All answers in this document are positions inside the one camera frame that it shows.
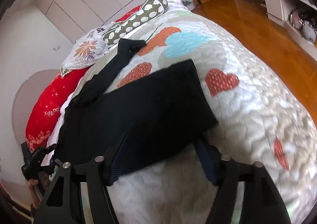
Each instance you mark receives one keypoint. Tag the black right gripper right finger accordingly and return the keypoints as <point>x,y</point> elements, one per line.
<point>262,203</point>

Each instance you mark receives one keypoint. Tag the black pants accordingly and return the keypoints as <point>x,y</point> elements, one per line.
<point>154,118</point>

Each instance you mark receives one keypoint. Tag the left hand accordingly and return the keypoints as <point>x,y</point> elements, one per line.
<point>32,185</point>

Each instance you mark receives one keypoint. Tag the green white bolster pillow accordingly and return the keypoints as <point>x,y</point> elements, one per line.
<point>148,11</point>

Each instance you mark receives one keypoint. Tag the floral white pillow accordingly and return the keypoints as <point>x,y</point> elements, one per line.
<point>87,50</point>

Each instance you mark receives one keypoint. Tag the heart patterned quilt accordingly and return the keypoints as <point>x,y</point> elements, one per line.
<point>259,120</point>

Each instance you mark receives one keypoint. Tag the red long pillow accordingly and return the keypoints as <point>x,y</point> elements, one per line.
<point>46,110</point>

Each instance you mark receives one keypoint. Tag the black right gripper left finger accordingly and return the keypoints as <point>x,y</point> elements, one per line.
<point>62,202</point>

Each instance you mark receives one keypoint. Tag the white bed sheet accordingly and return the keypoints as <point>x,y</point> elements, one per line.
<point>55,134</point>

